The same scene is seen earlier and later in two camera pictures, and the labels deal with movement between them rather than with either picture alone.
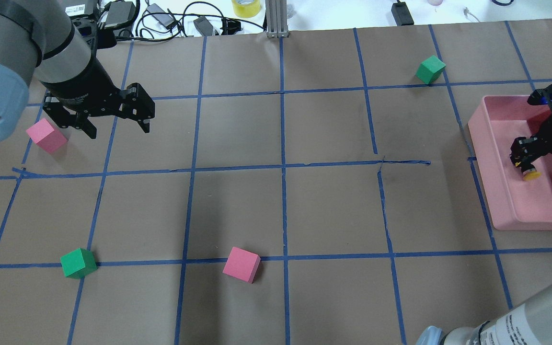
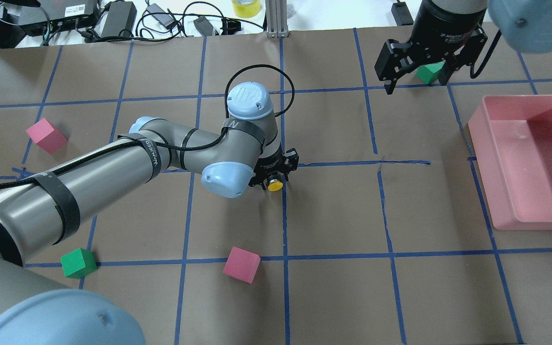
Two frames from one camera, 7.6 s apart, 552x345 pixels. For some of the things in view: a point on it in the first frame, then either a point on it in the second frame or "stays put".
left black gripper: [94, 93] -> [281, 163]
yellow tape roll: [246, 8] stays put
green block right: [78, 263] stays put
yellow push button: [532, 174] -> [275, 185]
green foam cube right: [430, 69] stays put
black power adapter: [402, 14] stays put
